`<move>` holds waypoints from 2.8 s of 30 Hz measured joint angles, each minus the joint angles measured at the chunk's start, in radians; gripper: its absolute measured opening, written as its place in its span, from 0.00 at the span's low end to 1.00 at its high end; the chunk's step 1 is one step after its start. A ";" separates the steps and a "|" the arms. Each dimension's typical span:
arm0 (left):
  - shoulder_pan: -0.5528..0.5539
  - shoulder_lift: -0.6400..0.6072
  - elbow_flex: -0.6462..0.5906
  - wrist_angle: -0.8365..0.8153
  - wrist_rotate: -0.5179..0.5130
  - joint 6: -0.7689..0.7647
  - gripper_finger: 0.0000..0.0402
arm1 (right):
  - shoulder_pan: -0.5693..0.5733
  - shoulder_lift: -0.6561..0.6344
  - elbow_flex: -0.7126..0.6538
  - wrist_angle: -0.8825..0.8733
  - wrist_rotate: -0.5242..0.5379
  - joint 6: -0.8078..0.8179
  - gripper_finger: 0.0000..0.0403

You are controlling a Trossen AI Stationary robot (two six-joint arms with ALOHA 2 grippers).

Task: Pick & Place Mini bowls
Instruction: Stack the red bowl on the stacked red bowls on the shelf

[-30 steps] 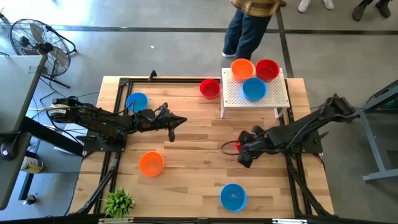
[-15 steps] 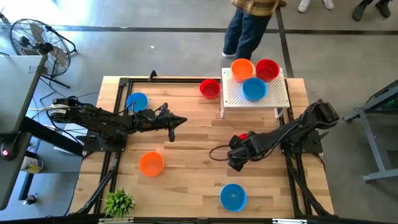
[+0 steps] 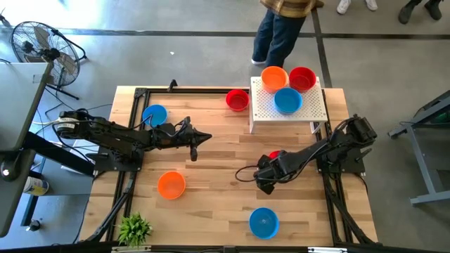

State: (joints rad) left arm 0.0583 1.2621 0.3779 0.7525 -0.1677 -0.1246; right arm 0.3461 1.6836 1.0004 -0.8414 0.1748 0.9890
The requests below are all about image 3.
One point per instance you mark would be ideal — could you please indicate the blue plastic mini bowl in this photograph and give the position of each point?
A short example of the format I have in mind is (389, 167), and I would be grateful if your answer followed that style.
(288, 100)
(153, 114)
(263, 223)

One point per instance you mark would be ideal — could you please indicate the orange plastic mini bowl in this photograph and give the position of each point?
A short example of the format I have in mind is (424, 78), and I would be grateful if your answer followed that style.
(171, 185)
(274, 79)

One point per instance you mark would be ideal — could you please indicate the black floor fan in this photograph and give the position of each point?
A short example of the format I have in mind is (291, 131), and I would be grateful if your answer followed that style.
(45, 52)

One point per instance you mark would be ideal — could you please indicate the green artificial plant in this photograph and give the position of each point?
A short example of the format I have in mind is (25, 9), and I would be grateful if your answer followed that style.
(135, 230)

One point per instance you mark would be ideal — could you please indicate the silver metal bracket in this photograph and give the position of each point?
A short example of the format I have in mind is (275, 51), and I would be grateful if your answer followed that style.
(327, 250)
(130, 249)

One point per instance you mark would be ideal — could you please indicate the black caster wheel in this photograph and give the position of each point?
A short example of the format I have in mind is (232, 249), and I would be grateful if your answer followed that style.
(34, 225)

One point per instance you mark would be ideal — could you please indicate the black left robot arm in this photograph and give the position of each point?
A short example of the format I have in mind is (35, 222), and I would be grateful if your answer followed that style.
(112, 135)

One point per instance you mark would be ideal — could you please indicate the grey metal stand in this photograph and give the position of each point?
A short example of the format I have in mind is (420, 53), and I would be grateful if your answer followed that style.
(420, 160)

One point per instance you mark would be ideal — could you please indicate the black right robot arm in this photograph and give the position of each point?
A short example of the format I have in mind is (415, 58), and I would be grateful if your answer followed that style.
(316, 151)

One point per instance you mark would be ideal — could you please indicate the white yellow can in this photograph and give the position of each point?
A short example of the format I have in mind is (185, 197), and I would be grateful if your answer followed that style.
(37, 186)

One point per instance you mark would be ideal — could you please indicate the red plastic mini bowl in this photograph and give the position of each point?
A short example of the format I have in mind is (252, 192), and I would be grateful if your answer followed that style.
(237, 100)
(302, 79)
(274, 154)

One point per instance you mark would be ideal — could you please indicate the black aluminium table frame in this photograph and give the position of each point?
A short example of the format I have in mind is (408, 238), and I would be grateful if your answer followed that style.
(197, 90)

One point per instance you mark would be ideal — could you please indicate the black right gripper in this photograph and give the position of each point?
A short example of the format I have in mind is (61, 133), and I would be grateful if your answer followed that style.
(272, 168)

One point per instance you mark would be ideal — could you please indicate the white perforated metal shelf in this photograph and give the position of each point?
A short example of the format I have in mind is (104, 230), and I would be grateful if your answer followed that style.
(263, 112)

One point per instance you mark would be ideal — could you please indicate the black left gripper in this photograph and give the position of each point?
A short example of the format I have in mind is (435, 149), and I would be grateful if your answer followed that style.
(175, 135)

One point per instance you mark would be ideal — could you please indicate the person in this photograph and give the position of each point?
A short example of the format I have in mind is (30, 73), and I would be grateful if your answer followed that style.
(406, 12)
(277, 35)
(342, 6)

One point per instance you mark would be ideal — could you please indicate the grey standing desk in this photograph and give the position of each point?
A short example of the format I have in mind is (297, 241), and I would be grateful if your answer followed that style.
(17, 98)

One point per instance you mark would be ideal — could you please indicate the black clamp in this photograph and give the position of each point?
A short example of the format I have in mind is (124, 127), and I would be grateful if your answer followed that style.
(172, 85)

